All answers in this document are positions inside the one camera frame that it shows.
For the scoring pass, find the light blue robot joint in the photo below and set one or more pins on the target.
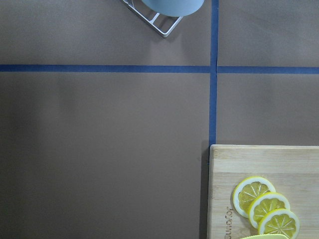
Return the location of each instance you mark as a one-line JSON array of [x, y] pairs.
[[174, 8]]

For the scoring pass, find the lemon slice middle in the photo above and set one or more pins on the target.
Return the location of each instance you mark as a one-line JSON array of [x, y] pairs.
[[264, 204]]

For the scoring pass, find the wooden cutting board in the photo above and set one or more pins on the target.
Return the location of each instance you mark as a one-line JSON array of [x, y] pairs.
[[293, 170]]

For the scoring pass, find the lemon slice near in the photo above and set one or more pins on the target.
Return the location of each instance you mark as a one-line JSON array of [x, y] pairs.
[[280, 221]]

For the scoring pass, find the white wire rack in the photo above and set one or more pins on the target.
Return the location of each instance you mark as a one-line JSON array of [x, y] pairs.
[[160, 23]]

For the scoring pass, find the yellow plastic knife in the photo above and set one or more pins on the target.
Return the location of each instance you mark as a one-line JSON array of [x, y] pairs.
[[267, 236]]

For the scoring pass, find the lemon slice far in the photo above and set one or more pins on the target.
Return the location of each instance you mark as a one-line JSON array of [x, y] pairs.
[[248, 190]]

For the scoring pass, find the lemon slice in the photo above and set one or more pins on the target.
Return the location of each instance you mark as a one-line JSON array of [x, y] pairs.
[[264, 204], [280, 221], [248, 190]]

